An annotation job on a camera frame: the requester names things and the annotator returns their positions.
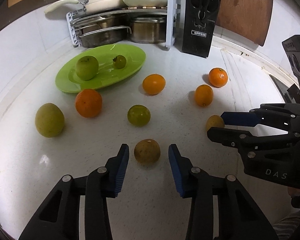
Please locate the wooden cutting board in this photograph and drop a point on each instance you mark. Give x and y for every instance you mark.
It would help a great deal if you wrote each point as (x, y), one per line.
(248, 18)

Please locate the white metal pot rack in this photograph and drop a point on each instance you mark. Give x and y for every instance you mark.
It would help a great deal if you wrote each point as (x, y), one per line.
(171, 12)

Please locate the small green tomato with stem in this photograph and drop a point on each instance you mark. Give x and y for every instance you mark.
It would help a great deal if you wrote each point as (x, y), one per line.
(119, 62)

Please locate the large green apple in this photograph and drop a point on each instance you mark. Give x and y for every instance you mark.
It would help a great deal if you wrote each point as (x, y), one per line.
(86, 68)

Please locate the yellow-green round fruit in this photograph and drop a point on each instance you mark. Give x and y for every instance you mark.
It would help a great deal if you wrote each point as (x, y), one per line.
(49, 120)

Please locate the steel pan under rack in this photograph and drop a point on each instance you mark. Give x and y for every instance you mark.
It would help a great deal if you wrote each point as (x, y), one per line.
(100, 31)

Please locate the orange tangerine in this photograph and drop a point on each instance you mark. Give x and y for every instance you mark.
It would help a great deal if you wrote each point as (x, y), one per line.
(218, 77)
(88, 103)

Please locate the person's right hand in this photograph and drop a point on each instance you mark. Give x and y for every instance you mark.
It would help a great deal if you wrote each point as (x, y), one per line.
(293, 192)

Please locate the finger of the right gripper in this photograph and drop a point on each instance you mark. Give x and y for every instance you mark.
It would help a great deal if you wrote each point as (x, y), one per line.
(230, 138)
(269, 116)

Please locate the small yellow fruit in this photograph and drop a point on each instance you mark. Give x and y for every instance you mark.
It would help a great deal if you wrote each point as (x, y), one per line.
(214, 121)

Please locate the black knife block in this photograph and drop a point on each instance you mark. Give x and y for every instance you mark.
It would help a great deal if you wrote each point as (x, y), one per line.
(199, 26)

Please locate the cream saucepan stack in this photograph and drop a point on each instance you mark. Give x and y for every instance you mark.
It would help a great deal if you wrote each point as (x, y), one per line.
(89, 6)

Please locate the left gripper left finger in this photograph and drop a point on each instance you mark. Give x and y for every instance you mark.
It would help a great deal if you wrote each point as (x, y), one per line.
(103, 183)

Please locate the green plate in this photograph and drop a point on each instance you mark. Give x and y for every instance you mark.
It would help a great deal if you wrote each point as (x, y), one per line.
(67, 81)

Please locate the brownish yellow fruit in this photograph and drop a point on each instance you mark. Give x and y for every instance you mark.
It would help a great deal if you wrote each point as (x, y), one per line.
(147, 152)

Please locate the orange kumquat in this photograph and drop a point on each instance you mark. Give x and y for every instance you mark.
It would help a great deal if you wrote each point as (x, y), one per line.
(203, 95)
(153, 84)

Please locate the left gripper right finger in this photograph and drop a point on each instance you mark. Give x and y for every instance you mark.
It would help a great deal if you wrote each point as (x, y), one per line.
(194, 183)

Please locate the steel pot under rack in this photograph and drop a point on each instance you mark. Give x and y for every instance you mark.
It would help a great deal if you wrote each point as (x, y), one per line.
(148, 30)

